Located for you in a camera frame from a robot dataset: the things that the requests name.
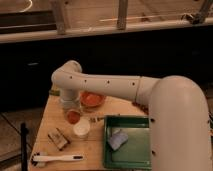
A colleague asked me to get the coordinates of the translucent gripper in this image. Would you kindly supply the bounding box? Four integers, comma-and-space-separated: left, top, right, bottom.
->
60, 99, 81, 116

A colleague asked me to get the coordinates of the red apple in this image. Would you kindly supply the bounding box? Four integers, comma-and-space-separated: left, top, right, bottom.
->
67, 111, 80, 124

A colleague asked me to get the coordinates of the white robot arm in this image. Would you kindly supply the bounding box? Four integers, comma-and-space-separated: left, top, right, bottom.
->
51, 60, 213, 171

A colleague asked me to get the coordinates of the white paper cup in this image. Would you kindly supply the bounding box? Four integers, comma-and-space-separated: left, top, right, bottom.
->
73, 118, 90, 138

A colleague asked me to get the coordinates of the orange plastic bowl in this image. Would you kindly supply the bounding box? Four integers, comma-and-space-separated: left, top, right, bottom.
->
80, 91, 106, 107

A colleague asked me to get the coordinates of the brown chocolate box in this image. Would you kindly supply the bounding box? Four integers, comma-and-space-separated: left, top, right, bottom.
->
48, 128, 70, 151

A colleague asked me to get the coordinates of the black pole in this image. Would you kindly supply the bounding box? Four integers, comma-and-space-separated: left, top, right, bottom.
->
21, 123, 28, 171

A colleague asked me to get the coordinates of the blue sponge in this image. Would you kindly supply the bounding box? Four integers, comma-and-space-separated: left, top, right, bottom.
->
107, 130, 128, 151

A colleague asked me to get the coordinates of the white dish brush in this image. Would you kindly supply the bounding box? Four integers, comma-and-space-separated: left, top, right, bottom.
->
31, 153, 84, 166

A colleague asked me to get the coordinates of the green plastic tray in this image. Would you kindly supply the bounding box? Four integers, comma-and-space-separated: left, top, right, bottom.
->
102, 115, 151, 171

